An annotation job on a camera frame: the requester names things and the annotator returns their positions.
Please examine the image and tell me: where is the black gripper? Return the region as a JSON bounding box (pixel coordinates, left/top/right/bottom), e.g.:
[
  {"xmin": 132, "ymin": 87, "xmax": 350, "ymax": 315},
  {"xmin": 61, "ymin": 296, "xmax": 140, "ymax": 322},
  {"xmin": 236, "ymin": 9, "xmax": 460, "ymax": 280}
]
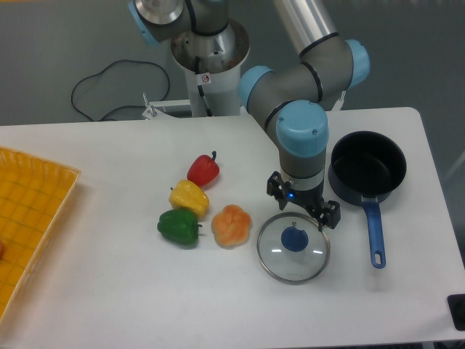
[{"xmin": 266, "ymin": 172, "xmax": 341, "ymax": 232}]

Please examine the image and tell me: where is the orange flower-shaped bread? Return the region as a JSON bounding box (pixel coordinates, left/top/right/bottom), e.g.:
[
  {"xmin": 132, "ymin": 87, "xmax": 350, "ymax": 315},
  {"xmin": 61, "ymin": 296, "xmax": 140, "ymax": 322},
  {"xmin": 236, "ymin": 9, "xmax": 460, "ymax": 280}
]
[{"xmin": 211, "ymin": 204, "xmax": 252, "ymax": 249}]

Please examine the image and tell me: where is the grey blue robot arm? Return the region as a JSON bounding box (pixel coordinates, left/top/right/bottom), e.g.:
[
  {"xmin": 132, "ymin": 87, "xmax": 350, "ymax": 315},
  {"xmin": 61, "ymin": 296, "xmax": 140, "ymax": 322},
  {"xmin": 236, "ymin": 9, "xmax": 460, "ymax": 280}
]
[{"xmin": 128, "ymin": 1, "xmax": 370, "ymax": 228}]

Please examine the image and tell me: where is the glass pot lid blue knob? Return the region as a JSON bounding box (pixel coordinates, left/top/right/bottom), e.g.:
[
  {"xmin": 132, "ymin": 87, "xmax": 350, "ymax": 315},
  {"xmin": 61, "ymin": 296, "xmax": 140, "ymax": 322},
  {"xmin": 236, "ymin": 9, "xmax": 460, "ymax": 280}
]
[{"xmin": 256, "ymin": 212, "xmax": 331, "ymax": 284}]

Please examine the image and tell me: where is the dark blue saucepan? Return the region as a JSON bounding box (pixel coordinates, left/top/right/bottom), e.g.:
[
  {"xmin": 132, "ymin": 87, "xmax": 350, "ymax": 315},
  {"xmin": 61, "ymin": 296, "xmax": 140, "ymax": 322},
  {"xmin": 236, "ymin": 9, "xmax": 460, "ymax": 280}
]
[{"xmin": 328, "ymin": 131, "xmax": 407, "ymax": 269}]

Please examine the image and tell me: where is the red bell pepper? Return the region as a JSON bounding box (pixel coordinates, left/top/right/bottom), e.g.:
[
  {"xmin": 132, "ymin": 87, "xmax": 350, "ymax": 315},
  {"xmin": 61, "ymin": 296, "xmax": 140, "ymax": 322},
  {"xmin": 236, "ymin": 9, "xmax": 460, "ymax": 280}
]
[{"xmin": 187, "ymin": 151, "xmax": 220, "ymax": 187}]

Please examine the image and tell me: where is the yellow bell pepper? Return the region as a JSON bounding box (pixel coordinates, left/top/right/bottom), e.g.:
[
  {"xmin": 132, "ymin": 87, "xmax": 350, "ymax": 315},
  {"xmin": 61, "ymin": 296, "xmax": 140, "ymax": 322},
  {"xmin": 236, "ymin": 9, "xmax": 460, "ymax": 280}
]
[{"xmin": 169, "ymin": 179, "xmax": 210, "ymax": 219}]

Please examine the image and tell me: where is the green bell pepper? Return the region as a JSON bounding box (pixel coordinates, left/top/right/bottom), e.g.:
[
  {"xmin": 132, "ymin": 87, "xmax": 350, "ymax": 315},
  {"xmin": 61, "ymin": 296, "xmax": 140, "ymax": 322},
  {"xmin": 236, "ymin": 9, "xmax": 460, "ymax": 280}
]
[{"xmin": 157, "ymin": 208, "xmax": 203, "ymax": 248}]

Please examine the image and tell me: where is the black device at table edge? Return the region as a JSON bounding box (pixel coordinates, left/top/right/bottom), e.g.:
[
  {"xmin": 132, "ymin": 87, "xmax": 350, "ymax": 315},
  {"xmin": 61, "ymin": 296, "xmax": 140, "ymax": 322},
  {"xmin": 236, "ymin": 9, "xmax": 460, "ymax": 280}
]
[{"xmin": 447, "ymin": 294, "xmax": 465, "ymax": 331}]

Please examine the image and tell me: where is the yellow plastic basket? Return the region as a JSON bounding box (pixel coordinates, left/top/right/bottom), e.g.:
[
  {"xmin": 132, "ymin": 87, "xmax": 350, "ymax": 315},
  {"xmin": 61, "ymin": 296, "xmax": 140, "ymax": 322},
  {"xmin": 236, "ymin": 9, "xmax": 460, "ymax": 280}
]
[{"xmin": 1, "ymin": 146, "xmax": 81, "ymax": 316}]

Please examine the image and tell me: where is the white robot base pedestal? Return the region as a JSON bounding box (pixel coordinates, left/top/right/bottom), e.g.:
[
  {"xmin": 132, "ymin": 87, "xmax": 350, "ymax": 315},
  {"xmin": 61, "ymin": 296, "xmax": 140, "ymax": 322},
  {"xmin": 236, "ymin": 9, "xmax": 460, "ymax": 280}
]
[{"xmin": 171, "ymin": 19, "xmax": 250, "ymax": 117}]

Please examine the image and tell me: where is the white mounting bracket with bolts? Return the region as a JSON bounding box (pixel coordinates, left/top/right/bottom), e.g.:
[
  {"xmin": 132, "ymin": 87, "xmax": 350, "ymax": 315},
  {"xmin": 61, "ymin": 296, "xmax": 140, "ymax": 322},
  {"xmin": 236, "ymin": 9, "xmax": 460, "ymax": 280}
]
[{"xmin": 142, "ymin": 92, "xmax": 192, "ymax": 120}]

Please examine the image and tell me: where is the black cable on floor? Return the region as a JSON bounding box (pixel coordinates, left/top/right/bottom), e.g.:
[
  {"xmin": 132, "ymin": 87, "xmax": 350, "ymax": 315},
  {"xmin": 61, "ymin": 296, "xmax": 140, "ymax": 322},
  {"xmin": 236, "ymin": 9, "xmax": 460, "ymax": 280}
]
[{"xmin": 70, "ymin": 60, "xmax": 171, "ymax": 122}]

